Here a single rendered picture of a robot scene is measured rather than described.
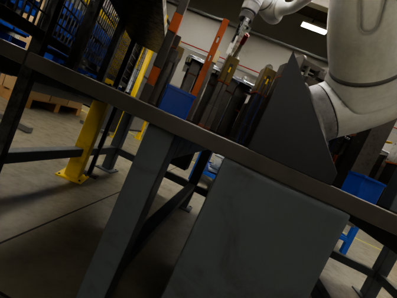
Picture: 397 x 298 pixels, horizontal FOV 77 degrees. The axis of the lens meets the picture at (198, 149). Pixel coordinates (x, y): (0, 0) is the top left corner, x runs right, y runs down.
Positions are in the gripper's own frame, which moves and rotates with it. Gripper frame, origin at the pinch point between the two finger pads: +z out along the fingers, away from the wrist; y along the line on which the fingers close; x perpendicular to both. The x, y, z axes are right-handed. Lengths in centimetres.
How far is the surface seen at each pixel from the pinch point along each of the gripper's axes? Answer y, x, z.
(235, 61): -20.0, -1.3, 10.3
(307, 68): -22.4, -33.2, -0.9
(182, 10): -18.2, 29.5, 0.5
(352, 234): 120, -238, 87
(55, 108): 266, 175, 109
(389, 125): -37, -72, 9
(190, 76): -5.6, 14.4, 22.8
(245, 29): -17.7, 0.2, -5.1
